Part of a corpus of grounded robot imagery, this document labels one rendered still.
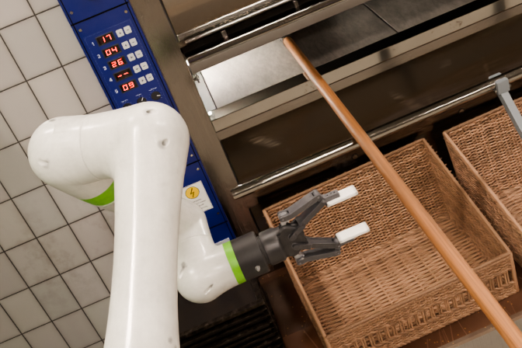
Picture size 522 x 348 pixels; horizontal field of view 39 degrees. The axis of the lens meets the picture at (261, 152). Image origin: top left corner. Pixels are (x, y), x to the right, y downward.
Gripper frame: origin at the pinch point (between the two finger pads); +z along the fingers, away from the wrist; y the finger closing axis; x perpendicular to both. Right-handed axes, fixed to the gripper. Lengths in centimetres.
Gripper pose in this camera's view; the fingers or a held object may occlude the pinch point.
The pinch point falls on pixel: (352, 212)
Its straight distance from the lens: 158.9
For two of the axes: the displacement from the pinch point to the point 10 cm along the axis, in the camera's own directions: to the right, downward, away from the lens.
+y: 3.1, 7.9, 5.2
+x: 2.3, 4.7, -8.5
